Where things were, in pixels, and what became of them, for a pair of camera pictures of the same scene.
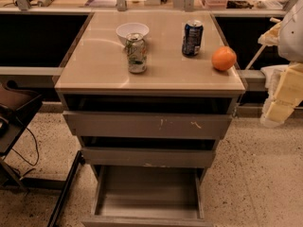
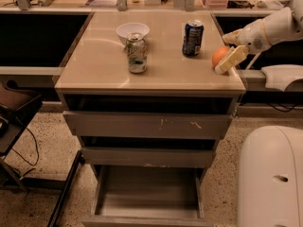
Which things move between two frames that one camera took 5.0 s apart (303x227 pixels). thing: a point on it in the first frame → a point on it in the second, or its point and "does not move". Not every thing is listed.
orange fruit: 223,58 does not move
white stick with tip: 272,19 does not move
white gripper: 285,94 → 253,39
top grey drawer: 100,124 does not move
